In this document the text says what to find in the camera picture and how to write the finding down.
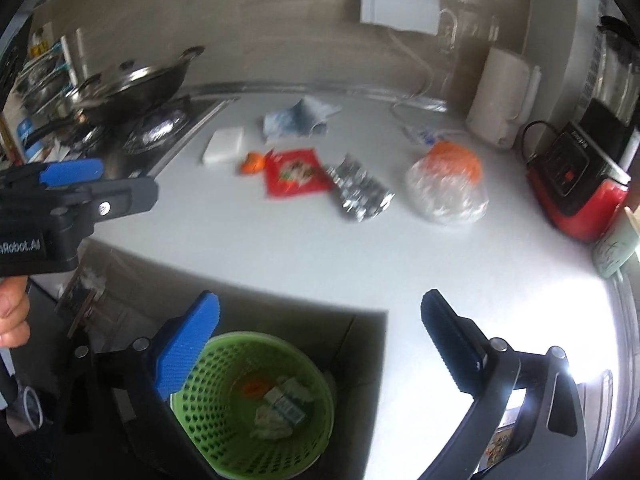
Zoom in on blue plastic container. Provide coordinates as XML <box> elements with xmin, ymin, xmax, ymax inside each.
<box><xmin>15</xmin><ymin>117</ymin><xmax>39</xmax><ymax>162</ymax></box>

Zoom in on green plastic basket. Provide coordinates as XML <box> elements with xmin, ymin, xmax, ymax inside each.
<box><xmin>170</xmin><ymin>331</ymin><xmax>336</xmax><ymax>480</ymax></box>

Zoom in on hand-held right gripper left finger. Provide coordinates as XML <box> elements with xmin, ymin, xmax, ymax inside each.
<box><xmin>55</xmin><ymin>290</ymin><xmax>221</xmax><ymax>480</ymax></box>

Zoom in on white green carton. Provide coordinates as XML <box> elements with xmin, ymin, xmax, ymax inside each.
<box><xmin>254</xmin><ymin>377</ymin><xmax>315</xmax><ymax>439</ymax></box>

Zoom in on small white blue sachet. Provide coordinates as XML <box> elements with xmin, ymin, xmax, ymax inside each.
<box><xmin>401</xmin><ymin>126</ymin><xmax>449</xmax><ymax>149</ymax></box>

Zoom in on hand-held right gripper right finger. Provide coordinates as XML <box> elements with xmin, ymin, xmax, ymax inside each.
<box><xmin>415</xmin><ymin>288</ymin><xmax>589</xmax><ymax>480</ymax></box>

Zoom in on silver foil packet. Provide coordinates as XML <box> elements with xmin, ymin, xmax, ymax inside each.
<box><xmin>326</xmin><ymin>156</ymin><xmax>395</xmax><ymax>224</ymax></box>

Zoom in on red snack packet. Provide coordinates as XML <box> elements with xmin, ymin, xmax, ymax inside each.
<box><xmin>263</xmin><ymin>147</ymin><xmax>332</xmax><ymax>201</ymax></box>

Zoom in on blue white packet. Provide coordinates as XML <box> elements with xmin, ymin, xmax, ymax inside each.
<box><xmin>262</xmin><ymin>97</ymin><xmax>343</xmax><ymax>142</ymax></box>

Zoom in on glass wok lid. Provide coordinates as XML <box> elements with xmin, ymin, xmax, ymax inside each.
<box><xmin>74</xmin><ymin>56</ymin><xmax>187</xmax><ymax>105</ymax></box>

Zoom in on metal dish rack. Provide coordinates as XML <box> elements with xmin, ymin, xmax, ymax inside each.
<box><xmin>9</xmin><ymin>24</ymin><xmax>87</xmax><ymax>127</ymax></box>

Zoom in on gas stove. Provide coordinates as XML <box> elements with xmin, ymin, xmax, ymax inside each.
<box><xmin>65</xmin><ymin>94</ymin><xmax>239</xmax><ymax>177</ymax></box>

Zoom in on white wall box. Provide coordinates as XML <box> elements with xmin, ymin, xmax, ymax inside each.
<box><xmin>359</xmin><ymin>0</ymin><xmax>439</xmax><ymax>36</ymax></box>

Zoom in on pale green ceramic cup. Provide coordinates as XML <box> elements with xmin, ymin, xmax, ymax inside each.
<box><xmin>592</xmin><ymin>206</ymin><xmax>640</xmax><ymax>279</ymax></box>

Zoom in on white cable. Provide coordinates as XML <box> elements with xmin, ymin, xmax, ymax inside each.
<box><xmin>387</xmin><ymin>9</ymin><xmax>469</xmax><ymax>134</ymax></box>

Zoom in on orange plastic wrapper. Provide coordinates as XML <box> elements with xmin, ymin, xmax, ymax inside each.
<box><xmin>429</xmin><ymin>141</ymin><xmax>482</xmax><ymax>182</ymax></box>

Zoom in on black power cable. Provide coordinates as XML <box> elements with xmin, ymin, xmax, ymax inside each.
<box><xmin>520</xmin><ymin>120</ymin><xmax>557</xmax><ymax>167</ymax></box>

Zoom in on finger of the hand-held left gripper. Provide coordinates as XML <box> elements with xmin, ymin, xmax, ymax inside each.
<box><xmin>0</xmin><ymin>158</ymin><xmax>105</xmax><ymax>191</ymax></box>
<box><xmin>47</xmin><ymin>176</ymin><xmax>160</xmax><ymax>221</ymax></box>

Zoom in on black wok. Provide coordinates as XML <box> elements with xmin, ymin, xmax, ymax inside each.
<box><xmin>20</xmin><ymin>46</ymin><xmax>206</xmax><ymax>147</ymax></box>

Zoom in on clear plastic bag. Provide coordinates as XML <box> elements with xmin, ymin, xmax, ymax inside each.
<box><xmin>404</xmin><ymin>152</ymin><xmax>490</xmax><ymax>226</ymax></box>

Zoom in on black blender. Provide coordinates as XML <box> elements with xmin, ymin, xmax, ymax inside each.
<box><xmin>579</xmin><ymin>16</ymin><xmax>640</xmax><ymax>172</ymax></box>

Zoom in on white electric kettle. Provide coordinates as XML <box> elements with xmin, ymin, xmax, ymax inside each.
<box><xmin>465</xmin><ymin>47</ymin><xmax>544</xmax><ymax>149</ymax></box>

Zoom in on person's left hand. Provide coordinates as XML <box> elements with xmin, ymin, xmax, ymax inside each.
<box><xmin>0</xmin><ymin>275</ymin><xmax>32</xmax><ymax>349</ymax></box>

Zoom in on white foam block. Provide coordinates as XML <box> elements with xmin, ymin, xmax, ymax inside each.
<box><xmin>201</xmin><ymin>127</ymin><xmax>246</xmax><ymax>166</ymax></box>

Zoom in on red black appliance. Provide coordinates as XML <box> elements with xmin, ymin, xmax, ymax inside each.
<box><xmin>525</xmin><ymin>120</ymin><xmax>632</xmax><ymax>244</ymax></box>

